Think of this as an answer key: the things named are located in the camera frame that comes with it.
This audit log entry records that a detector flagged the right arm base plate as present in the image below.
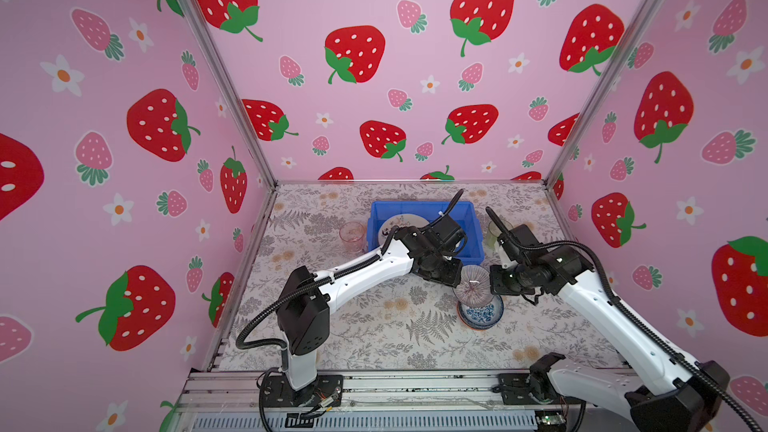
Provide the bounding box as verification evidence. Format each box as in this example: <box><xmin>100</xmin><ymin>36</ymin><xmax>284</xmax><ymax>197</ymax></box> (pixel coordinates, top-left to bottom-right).
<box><xmin>491</xmin><ymin>372</ymin><xmax>580</xmax><ymax>406</ymax></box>

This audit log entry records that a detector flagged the clear purple glass bowl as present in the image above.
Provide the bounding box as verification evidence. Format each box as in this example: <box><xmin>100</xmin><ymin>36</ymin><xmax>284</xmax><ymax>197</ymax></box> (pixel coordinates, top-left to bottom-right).
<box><xmin>454</xmin><ymin>265</ymin><xmax>493</xmax><ymax>308</ymax></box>

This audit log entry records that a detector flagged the red bowl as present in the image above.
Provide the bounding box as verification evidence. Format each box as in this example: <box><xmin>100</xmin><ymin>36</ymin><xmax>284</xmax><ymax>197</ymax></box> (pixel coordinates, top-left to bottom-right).
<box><xmin>459</xmin><ymin>310</ymin><xmax>501</xmax><ymax>331</ymax></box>

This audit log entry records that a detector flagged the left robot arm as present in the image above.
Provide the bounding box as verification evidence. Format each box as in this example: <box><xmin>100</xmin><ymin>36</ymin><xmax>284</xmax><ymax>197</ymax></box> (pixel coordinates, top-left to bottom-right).
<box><xmin>235</xmin><ymin>191</ymin><xmax>468</xmax><ymax>392</ymax></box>

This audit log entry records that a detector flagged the green glass cup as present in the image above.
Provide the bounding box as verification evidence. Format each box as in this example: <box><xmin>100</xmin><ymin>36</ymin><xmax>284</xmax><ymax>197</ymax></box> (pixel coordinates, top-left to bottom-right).
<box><xmin>483</xmin><ymin>221</ymin><xmax>501</xmax><ymax>250</ymax></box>

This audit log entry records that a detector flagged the blue plastic bin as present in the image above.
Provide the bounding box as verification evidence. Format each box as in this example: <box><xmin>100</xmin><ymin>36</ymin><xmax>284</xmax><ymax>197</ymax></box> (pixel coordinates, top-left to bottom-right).
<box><xmin>366</xmin><ymin>201</ymin><xmax>485</xmax><ymax>266</ymax></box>

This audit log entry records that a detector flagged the pink glass cup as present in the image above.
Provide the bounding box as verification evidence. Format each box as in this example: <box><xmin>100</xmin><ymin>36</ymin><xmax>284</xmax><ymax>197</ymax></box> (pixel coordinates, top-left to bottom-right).
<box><xmin>339</xmin><ymin>222</ymin><xmax>366</xmax><ymax>253</ymax></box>

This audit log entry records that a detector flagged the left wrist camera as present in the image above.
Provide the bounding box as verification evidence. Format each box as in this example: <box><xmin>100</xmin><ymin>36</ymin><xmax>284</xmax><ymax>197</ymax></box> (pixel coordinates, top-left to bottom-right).
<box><xmin>424</xmin><ymin>215</ymin><xmax>466</xmax><ymax>256</ymax></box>

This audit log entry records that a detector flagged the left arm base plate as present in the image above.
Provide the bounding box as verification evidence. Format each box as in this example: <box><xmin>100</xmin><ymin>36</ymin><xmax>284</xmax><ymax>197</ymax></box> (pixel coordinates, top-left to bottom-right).
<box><xmin>260</xmin><ymin>373</ymin><xmax>344</xmax><ymax>408</ymax></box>

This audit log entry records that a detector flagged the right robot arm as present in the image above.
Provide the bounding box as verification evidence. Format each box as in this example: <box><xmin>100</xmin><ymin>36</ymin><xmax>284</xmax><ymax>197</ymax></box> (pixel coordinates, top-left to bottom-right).
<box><xmin>486</xmin><ymin>208</ymin><xmax>761</xmax><ymax>431</ymax></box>

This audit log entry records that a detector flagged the blue white porcelain bowl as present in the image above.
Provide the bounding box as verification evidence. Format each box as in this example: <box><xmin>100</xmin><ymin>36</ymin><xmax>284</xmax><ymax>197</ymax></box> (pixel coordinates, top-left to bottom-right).
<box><xmin>457</xmin><ymin>295</ymin><xmax>504</xmax><ymax>330</ymax></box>

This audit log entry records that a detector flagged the cream blossom pattern plate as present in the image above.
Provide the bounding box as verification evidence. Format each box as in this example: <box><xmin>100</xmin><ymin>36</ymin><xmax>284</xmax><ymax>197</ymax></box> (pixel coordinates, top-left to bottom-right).
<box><xmin>378</xmin><ymin>213</ymin><xmax>429</xmax><ymax>245</ymax></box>

